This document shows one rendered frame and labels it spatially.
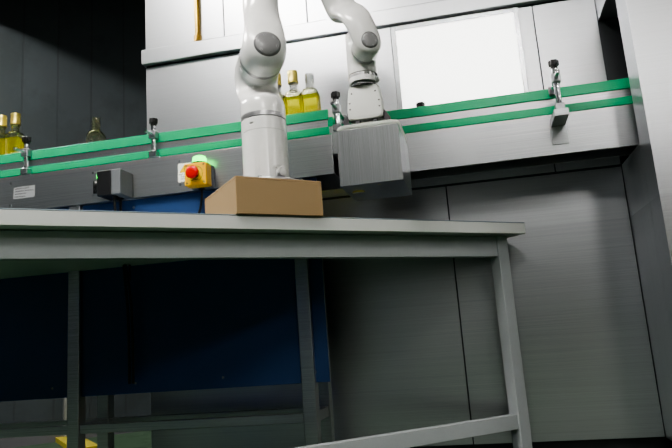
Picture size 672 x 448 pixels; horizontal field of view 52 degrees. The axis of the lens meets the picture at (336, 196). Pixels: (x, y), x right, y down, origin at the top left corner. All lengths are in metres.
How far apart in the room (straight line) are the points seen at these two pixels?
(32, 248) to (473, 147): 1.24
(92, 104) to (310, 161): 2.75
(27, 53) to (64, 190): 2.40
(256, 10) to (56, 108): 2.82
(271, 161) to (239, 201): 0.17
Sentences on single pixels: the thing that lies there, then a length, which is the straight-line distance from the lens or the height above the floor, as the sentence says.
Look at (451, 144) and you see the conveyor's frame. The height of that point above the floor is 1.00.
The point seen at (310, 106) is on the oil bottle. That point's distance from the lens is 2.24.
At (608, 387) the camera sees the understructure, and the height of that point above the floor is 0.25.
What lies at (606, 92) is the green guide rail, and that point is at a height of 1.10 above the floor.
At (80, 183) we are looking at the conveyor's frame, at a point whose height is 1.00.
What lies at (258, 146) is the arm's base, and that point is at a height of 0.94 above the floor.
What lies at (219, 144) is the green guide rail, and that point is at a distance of 2.18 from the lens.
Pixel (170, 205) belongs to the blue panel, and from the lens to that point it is 2.20.
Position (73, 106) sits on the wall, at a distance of 4.60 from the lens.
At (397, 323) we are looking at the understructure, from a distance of 2.25.
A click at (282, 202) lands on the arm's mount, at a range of 1.67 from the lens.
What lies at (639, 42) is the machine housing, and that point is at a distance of 2.05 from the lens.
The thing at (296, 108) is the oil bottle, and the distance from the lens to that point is 2.25.
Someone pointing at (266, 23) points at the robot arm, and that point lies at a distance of 1.87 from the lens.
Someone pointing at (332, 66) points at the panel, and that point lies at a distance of 2.43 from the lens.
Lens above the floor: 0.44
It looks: 12 degrees up
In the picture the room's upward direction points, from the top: 4 degrees counter-clockwise
